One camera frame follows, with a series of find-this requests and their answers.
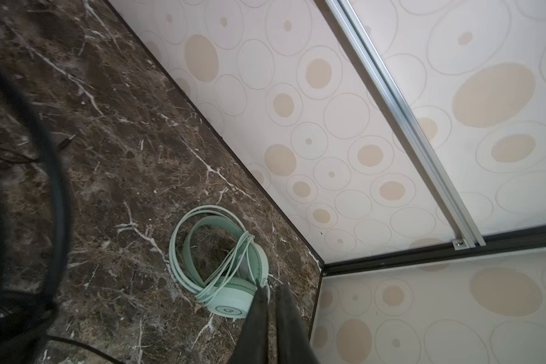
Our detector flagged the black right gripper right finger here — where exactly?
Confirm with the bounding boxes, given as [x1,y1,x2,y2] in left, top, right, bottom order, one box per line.
[275,285,319,364]

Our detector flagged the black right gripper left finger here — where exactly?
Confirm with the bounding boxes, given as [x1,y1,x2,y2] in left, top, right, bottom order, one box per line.
[228,287,269,364]

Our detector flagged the mint green headphones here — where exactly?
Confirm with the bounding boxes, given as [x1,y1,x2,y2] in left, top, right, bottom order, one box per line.
[168,205,271,319]

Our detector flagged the black headphone cable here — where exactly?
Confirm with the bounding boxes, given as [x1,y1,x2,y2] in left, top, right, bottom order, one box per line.
[0,134,124,364]

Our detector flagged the black headphones blue accents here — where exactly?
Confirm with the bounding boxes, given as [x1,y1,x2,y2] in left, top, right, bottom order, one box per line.
[0,68,72,363]

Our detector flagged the aluminium frame rail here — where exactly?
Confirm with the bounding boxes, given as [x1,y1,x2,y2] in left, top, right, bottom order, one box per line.
[317,1,486,249]

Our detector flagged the black right corner post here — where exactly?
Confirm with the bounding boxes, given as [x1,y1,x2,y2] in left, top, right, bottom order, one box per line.
[322,225,546,277]

